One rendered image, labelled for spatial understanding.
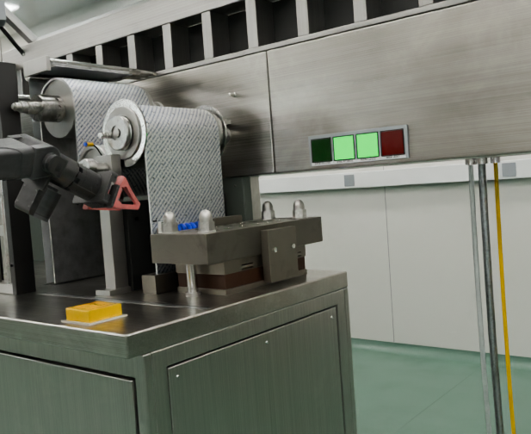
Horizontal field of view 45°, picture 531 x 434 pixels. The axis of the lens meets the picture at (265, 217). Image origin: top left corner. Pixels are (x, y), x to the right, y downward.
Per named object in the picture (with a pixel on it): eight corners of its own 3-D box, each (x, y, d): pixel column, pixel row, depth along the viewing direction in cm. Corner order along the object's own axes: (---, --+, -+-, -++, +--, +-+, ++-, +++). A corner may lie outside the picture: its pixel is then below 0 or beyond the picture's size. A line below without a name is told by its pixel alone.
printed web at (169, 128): (54, 282, 161) (36, 82, 159) (126, 269, 180) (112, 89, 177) (157, 290, 137) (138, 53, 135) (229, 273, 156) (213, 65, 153)
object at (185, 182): (151, 237, 137) (144, 151, 136) (224, 226, 155) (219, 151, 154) (152, 237, 137) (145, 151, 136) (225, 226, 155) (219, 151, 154)
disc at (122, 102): (105, 169, 144) (99, 103, 143) (107, 169, 144) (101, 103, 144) (148, 164, 135) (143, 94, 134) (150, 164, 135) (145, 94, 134)
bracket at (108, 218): (94, 295, 139) (82, 156, 137) (117, 290, 144) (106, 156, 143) (108, 297, 136) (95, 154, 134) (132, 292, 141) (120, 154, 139)
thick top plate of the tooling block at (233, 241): (151, 263, 131) (150, 234, 131) (270, 241, 163) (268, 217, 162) (207, 265, 121) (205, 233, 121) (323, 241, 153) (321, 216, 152)
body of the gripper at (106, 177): (109, 205, 121) (78, 189, 116) (78, 207, 127) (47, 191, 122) (120, 174, 123) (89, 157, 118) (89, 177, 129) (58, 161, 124)
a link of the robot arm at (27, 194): (53, 151, 108) (16, 135, 111) (21, 212, 107) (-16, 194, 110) (89, 174, 119) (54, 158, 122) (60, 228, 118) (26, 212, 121)
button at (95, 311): (65, 321, 112) (64, 307, 112) (98, 313, 118) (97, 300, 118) (89, 325, 108) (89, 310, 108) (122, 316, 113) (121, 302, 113)
